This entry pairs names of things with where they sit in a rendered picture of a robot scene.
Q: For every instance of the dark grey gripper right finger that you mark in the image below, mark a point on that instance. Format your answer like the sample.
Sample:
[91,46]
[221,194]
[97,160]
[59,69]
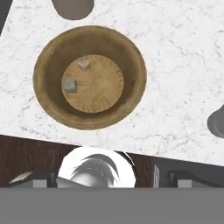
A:
[182,176]

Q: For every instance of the pale ice cube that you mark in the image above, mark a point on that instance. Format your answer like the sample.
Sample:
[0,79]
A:
[84,63]
[70,85]

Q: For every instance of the white and black round thing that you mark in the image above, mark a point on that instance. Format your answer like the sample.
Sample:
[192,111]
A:
[96,166]

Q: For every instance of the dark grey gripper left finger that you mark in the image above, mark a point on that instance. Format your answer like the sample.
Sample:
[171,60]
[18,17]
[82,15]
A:
[43,176]

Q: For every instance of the grey round object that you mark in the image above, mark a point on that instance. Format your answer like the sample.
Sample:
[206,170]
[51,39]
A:
[217,124]

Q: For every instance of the brown-grey round glass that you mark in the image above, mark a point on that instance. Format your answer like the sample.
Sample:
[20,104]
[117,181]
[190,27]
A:
[73,8]

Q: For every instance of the dark wood cupboard front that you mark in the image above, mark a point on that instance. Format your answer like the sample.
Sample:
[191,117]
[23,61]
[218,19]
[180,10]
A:
[26,154]

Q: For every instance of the brown wooden bowl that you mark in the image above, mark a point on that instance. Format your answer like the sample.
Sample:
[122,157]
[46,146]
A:
[52,87]

